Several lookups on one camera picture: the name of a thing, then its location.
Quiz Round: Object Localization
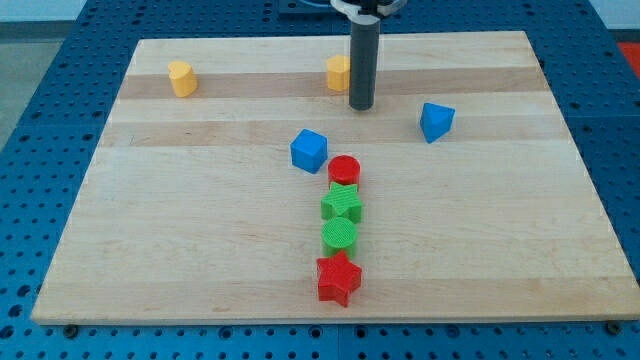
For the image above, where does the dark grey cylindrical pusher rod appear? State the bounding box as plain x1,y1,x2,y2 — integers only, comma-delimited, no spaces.
349,19,380,111

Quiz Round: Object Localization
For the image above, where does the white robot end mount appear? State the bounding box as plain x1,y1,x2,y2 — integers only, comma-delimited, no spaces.
330,0,406,25

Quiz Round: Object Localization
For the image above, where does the yellow pentagon block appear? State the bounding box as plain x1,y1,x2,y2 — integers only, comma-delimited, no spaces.
326,55,350,92

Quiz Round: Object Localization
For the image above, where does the blue triangle block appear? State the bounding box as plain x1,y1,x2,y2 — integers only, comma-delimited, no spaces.
419,103,455,143

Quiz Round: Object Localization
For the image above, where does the blue cube block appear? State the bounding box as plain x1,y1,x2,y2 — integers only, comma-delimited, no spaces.
290,129,328,174

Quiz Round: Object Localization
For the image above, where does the red cylinder block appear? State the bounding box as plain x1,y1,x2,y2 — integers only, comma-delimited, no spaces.
328,155,361,185

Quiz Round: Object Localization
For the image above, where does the green star block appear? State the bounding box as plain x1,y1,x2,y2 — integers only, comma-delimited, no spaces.
320,182,363,224

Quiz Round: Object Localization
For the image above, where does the yellow heart block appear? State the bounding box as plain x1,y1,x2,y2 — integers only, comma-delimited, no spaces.
168,61,198,98

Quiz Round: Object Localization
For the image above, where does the wooden board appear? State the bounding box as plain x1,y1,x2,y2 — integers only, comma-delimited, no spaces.
31,31,639,325

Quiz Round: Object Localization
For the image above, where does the green cylinder block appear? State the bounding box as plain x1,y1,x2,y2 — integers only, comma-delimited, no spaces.
321,217,358,259

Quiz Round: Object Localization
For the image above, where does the red star block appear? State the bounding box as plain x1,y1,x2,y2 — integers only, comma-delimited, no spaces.
316,250,362,307

